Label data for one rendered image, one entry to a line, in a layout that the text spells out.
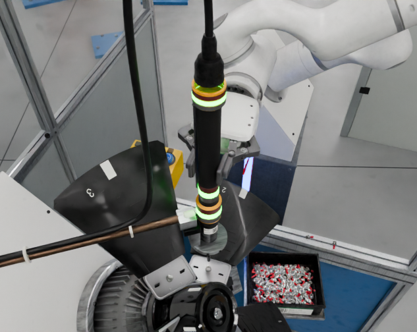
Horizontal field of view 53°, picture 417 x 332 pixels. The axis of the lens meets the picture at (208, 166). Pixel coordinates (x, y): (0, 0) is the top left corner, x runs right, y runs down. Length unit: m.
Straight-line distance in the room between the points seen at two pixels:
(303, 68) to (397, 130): 1.70
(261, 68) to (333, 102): 2.46
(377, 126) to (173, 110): 1.37
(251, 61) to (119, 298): 0.54
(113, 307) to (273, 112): 0.77
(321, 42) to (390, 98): 2.04
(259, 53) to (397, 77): 1.94
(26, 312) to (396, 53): 1.05
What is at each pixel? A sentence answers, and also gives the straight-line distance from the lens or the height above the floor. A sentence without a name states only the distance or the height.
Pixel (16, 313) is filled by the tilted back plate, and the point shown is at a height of 1.22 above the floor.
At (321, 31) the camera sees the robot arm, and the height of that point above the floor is 1.64.
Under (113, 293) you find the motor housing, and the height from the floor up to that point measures 1.16.
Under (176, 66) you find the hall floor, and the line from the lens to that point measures 3.44.
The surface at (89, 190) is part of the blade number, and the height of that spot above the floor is 1.42.
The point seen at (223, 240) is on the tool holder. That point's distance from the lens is 0.79.
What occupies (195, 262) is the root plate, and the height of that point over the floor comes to 1.19.
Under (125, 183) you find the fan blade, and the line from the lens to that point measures 0.78.
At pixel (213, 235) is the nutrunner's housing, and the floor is 1.35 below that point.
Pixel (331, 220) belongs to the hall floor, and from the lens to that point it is 2.51.
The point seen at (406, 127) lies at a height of 0.18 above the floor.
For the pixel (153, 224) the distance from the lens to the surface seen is 0.71.
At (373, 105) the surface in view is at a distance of 2.80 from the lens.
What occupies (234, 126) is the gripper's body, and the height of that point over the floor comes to 1.55.
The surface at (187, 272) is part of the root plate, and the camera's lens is 0.84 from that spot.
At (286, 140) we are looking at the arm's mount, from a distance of 1.40.
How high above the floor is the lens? 2.01
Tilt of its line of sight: 49 degrees down
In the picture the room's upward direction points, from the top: straight up
